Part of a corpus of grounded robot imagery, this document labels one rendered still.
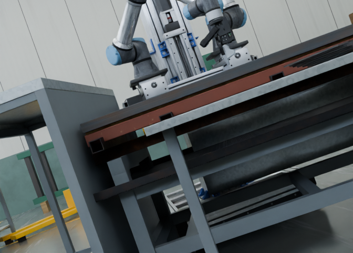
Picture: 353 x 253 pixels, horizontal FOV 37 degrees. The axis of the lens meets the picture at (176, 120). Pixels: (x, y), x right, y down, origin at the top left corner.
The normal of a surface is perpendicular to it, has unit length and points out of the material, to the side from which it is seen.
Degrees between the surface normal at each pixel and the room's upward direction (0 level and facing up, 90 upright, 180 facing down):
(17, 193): 90
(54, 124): 90
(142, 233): 90
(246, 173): 90
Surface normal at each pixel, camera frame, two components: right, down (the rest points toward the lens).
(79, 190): -0.08, 0.03
